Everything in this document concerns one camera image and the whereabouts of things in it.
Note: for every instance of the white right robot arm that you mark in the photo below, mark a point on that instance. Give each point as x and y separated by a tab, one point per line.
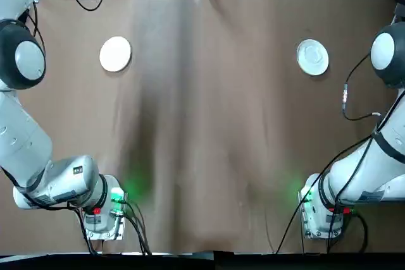
364	172

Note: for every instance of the white round disc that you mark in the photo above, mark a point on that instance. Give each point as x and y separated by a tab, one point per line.
115	54
312	67

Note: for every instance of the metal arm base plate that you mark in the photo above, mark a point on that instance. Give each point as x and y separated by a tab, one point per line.
308	232
120	230

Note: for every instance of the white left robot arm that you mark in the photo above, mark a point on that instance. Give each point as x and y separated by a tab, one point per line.
22	143

